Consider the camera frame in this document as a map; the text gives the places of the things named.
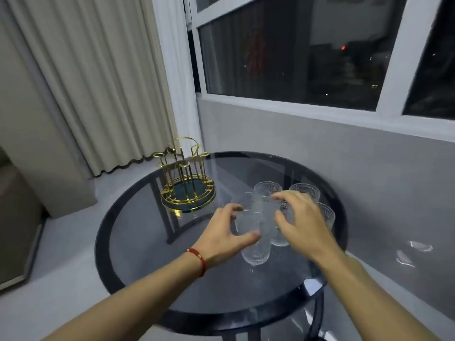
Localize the person's left hand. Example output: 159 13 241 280
190 204 263 269

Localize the person's right hand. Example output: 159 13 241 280
271 190 348 265

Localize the clear embossed glass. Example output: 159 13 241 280
288 183 321 206
270 209 296 247
253 181 283 210
241 229 273 268
317 202 336 233
233 192 264 235

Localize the gold wire glass rack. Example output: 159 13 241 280
153 136 218 214

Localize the person's left forearm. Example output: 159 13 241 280
42 252 207 341

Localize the person's right forearm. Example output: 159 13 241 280
314 250 441 341

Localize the round dark glass table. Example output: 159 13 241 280
94 151 349 341

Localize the white sheer curtain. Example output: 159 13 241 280
153 0 203 157

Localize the white framed window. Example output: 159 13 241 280
183 0 455 143

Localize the beige pleated curtain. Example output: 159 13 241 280
3 0 178 177

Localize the brown sofa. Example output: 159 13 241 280
0 147 45 292

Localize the red string bracelet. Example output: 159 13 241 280
186 247 208 278

